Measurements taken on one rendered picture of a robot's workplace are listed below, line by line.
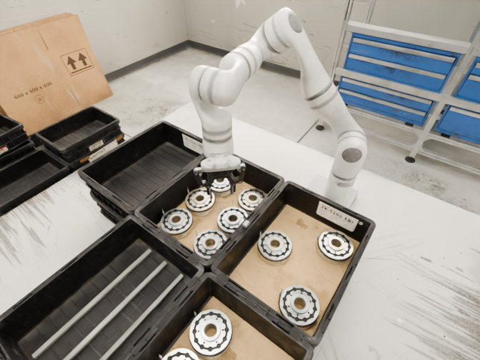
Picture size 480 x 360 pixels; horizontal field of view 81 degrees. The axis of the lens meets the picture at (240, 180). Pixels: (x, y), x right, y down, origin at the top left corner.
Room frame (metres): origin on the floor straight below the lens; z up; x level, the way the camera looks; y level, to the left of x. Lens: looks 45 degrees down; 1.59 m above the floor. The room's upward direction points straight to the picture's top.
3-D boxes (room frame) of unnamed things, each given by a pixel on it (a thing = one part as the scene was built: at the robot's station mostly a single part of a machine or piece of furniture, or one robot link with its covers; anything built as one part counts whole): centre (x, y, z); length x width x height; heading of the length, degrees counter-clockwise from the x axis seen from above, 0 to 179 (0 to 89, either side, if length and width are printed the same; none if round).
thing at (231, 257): (0.41, -0.16, 0.87); 0.40 x 0.30 x 0.11; 144
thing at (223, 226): (0.55, 0.02, 0.86); 0.10 x 0.10 x 0.01
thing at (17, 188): (1.14, 1.23, 0.31); 0.40 x 0.30 x 0.34; 145
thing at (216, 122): (0.55, 0.06, 1.28); 0.09 x 0.07 x 0.15; 61
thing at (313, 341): (0.41, -0.16, 0.92); 0.40 x 0.30 x 0.02; 144
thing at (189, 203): (0.63, 0.14, 0.86); 0.10 x 0.10 x 0.01
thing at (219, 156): (0.52, 0.05, 1.18); 0.11 x 0.09 x 0.06; 8
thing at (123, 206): (0.77, 0.32, 0.92); 0.40 x 0.30 x 0.02; 144
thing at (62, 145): (1.47, 1.00, 0.37); 0.40 x 0.30 x 0.45; 145
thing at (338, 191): (0.73, -0.37, 0.81); 0.09 x 0.09 x 0.17; 61
